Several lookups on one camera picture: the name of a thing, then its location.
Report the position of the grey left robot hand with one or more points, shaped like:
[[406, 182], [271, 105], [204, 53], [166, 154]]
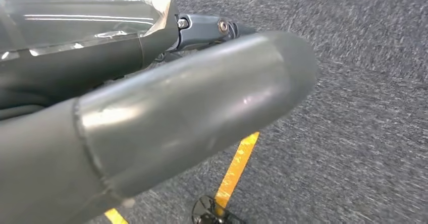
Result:
[[167, 115]]

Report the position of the black robot foot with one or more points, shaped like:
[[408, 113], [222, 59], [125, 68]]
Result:
[[207, 212]]

